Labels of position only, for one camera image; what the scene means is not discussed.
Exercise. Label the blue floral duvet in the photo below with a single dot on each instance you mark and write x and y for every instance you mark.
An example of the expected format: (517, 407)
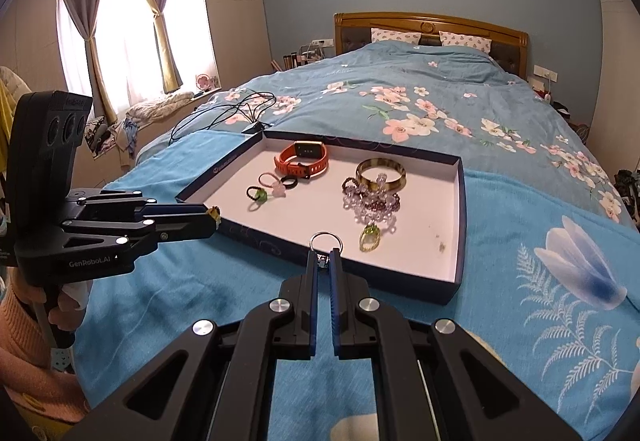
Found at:
(400, 81)

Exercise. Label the person's left forearm pink sleeve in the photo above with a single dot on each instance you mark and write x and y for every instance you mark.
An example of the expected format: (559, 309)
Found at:
(25, 361)

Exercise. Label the pink desk fan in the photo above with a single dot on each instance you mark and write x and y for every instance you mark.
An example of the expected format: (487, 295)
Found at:
(206, 82)

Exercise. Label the dark clothes pile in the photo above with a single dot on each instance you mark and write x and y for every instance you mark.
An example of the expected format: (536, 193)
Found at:
(629, 193)

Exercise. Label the white wall socket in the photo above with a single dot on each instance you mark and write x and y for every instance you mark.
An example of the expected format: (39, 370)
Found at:
(322, 42)
(547, 71)

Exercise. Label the tortoiseshell bangle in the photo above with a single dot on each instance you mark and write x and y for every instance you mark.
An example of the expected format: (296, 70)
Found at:
(361, 173)

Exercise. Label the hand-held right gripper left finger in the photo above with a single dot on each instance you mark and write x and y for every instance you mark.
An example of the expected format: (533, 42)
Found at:
(312, 301)

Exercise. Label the bright window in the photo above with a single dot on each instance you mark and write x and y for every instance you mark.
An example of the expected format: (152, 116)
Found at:
(130, 46)

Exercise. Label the cream quilt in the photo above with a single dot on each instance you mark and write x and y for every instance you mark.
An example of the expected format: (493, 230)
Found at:
(160, 105)

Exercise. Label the wooden bed headboard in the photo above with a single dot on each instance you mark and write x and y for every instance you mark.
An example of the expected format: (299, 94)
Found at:
(430, 23)

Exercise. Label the purple and yellow curtain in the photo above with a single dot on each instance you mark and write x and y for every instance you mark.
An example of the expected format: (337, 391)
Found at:
(160, 21)
(80, 21)

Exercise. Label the person's yellow clothing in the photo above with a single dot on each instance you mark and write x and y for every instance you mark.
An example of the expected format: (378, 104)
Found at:
(35, 410)

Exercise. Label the person's left hand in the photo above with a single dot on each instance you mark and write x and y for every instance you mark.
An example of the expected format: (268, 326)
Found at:
(67, 311)

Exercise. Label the navy blue tray box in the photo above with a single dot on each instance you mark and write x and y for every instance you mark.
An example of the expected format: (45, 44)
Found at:
(310, 201)

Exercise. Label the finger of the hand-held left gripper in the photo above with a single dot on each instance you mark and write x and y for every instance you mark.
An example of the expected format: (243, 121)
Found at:
(165, 208)
(185, 227)

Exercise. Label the mixed clothes pile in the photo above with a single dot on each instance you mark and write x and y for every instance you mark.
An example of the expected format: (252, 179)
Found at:
(112, 136)

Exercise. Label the white dotted pillow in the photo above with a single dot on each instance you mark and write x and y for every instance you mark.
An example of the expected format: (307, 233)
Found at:
(465, 41)
(395, 36)

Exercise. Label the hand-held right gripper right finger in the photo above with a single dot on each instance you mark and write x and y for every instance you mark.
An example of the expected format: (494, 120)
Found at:
(337, 301)

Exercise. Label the yellow white garment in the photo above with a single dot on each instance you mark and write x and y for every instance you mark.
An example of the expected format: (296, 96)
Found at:
(9, 106)

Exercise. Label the orange smartwatch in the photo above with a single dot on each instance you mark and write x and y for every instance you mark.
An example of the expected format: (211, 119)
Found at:
(287, 161)

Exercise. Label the light blue printed blanket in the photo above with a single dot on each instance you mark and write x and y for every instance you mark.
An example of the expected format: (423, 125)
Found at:
(500, 221)

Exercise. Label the row of cosmetics bottles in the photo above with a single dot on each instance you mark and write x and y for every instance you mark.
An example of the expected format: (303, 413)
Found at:
(297, 58)

